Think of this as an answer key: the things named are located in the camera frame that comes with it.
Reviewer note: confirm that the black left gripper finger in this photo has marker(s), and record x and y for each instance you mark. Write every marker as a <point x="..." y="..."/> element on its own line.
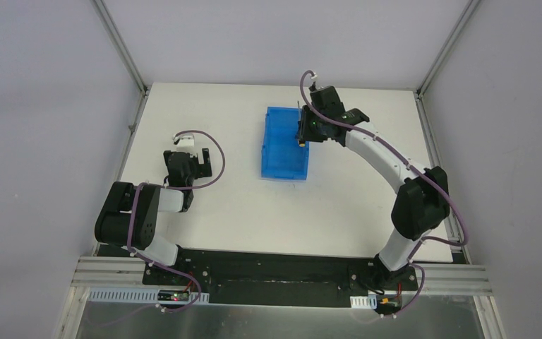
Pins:
<point x="167" y="154"/>
<point x="205" y="168"/>

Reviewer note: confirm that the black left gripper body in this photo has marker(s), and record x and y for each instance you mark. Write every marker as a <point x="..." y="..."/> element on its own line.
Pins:
<point x="194" y="165"/>

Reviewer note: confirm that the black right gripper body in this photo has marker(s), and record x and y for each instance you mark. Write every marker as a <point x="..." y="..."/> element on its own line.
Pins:
<point x="308" y="129"/>

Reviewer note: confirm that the black yellow-capped screwdriver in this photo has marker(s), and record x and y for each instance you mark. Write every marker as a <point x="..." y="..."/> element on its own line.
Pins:
<point x="302" y="144"/>

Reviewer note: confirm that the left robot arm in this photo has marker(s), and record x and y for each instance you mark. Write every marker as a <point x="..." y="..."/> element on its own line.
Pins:
<point x="128" y="218"/>

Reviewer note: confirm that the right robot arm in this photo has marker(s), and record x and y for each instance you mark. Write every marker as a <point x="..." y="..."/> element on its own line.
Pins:
<point x="419" y="206"/>

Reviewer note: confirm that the blue plastic bin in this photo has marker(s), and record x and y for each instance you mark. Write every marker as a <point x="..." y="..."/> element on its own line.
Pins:
<point x="281" y="155"/>

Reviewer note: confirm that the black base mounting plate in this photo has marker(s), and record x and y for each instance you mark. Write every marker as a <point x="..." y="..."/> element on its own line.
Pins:
<point x="243" y="278"/>

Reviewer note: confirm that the left controller board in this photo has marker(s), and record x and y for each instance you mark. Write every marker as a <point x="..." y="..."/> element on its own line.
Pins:
<point x="173" y="296"/>

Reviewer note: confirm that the controller board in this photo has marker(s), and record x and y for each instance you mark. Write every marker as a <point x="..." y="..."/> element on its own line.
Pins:
<point x="173" y="296"/>
<point x="389" y="304"/>

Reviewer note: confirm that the right controller board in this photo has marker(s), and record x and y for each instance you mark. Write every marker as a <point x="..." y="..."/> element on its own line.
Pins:
<point x="389" y="304"/>

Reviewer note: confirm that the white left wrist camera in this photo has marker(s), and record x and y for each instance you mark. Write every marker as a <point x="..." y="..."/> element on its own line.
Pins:
<point x="184" y="143"/>

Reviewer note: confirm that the left aluminium frame post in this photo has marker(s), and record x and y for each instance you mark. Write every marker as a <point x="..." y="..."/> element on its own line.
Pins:
<point x="122" y="50"/>

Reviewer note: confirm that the aluminium frame post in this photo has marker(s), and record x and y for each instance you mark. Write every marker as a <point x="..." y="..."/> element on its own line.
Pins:
<point x="456" y="32"/>
<point x="122" y="50"/>

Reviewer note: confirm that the white slotted cable duct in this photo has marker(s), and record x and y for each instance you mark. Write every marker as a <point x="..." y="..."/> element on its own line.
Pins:
<point x="138" y="296"/>

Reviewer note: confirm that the right aluminium frame post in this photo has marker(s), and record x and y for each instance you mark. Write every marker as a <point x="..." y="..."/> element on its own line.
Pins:
<point x="456" y="32"/>

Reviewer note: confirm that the aluminium front rail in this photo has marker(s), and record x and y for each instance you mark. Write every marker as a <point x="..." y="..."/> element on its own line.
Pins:
<point x="440" y="278"/>

